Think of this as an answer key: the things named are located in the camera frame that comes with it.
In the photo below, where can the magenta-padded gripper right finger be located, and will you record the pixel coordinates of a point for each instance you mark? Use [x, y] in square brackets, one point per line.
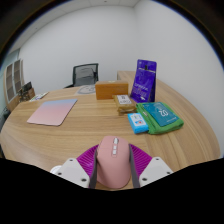
[155, 170]

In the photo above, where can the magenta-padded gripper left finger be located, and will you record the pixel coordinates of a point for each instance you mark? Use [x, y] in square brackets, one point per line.
[71, 170]

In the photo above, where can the pink computer mouse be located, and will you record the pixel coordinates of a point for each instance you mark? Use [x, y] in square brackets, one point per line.
[113, 166]

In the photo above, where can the pink and blue mouse pad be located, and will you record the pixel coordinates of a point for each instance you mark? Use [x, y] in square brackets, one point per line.
[53, 111]

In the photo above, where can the white tape roll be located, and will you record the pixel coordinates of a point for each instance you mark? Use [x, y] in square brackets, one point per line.
[55, 168]

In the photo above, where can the blue tissue packet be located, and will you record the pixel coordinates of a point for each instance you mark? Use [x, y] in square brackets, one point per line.
[137, 123]

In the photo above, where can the teal flat packet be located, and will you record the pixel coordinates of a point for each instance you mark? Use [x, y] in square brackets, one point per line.
[161, 113]

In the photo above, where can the small tan labelled box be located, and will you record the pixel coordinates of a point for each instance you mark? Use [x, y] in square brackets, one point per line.
[124, 104]

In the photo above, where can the white and green leaflet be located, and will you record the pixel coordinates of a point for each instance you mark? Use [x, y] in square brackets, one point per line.
[38, 96]

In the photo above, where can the clear bag with grey circle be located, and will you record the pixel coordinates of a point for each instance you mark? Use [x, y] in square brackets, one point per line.
[86, 90]

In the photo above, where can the cardboard box with dark items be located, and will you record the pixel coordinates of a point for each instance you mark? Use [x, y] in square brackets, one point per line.
[27, 92]

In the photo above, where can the orange cardboard box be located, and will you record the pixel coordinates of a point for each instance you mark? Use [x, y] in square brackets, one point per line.
[111, 90]

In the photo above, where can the purple standing pouch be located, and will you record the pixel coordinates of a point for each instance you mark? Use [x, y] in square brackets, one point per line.
[144, 80]

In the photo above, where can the grey backpack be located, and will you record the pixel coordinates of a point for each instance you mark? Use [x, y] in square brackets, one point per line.
[85, 76]

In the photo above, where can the black office chair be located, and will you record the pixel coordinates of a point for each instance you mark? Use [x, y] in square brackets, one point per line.
[96, 70]

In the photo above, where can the wooden shelf unit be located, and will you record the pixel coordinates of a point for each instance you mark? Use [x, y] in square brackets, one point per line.
[11, 83]

